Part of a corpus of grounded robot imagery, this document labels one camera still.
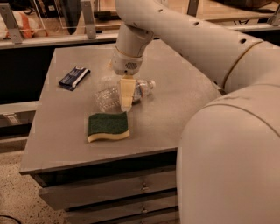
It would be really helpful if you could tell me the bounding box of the white rounded gripper body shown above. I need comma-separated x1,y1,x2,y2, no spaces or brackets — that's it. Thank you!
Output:
111,46,144,75

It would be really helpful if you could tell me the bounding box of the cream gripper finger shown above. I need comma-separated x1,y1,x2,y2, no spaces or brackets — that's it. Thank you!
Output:
119,75,136,111

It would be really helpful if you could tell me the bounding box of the clear plastic water bottle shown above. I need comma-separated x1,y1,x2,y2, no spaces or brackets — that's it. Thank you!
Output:
94,79,156,112

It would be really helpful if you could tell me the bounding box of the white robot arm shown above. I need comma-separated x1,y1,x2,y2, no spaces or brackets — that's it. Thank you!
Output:
113,0,280,224

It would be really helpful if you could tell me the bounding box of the green and yellow sponge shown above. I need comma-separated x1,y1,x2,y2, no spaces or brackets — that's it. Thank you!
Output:
87,112,130,143

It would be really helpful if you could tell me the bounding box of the dark blue snack packet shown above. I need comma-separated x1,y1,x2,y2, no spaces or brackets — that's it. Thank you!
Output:
59,66,90,91

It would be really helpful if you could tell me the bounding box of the dark bar on shelf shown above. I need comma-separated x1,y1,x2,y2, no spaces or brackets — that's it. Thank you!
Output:
94,10,119,21

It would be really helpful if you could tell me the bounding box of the clear acrylic panel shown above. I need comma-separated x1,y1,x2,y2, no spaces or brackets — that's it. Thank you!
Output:
31,0,100,34

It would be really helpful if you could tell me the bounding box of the grey drawer cabinet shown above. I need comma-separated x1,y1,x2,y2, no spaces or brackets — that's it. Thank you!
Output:
20,40,220,215

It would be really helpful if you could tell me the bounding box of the orange and white bag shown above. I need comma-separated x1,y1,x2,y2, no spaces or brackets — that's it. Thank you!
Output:
0,11,48,39

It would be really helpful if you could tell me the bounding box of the middle grey drawer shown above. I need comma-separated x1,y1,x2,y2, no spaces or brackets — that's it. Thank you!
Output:
66,192,178,224

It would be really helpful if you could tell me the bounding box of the grey drawer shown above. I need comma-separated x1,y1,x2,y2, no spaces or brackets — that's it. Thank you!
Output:
39,168,176,210
66,192,178,224
99,210,179,224

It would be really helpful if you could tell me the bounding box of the top grey drawer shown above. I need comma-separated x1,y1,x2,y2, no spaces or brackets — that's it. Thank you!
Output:
39,168,176,210

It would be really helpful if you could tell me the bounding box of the bottom grey drawer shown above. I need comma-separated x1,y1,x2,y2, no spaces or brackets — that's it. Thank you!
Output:
99,210,179,224

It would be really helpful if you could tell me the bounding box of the middle metal rail bracket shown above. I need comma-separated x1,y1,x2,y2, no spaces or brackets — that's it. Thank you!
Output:
80,0,96,39

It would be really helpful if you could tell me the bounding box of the metal rail bracket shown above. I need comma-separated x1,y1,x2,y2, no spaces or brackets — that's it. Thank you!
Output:
0,3,24,45
80,0,96,39
187,0,200,17

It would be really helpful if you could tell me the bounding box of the right metal rail bracket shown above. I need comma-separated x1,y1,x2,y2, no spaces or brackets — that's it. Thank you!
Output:
187,0,200,17

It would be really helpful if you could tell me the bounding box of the left metal rail bracket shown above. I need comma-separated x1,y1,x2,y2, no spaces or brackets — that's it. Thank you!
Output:
0,3,24,45

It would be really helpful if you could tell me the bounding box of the black floor cable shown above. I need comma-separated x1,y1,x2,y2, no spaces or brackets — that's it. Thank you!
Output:
0,214,23,224

